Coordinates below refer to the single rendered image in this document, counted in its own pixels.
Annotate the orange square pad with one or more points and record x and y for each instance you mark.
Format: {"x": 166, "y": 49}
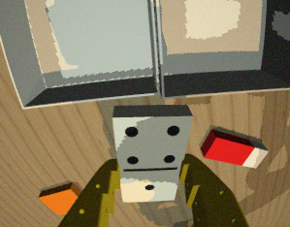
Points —
{"x": 60, "y": 198}

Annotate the white domino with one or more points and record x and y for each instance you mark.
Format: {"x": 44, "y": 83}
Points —
{"x": 150, "y": 143}

